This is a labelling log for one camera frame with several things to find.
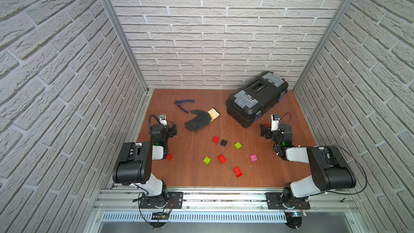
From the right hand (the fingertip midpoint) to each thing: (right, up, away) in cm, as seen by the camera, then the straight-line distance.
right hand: (271, 124), depth 94 cm
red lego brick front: (-22, -23, -13) cm, 35 cm away
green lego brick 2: (-38, -19, -9) cm, 44 cm away
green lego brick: (-21, -12, -5) cm, 25 cm away
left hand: (-63, +2, -1) cm, 63 cm away
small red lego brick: (-34, -9, -1) cm, 35 cm away
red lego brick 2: (-60, -17, -7) cm, 62 cm away
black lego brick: (-29, -11, -2) cm, 31 cm away
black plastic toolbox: (-18, +12, -6) cm, 22 cm away
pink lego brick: (-13, -17, -9) cm, 24 cm away
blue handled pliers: (-59, +13, +16) cm, 63 cm away
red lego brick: (-30, -18, -9) cm, 36 cm away
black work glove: (-43, +1, +11) cm, 44 cm away
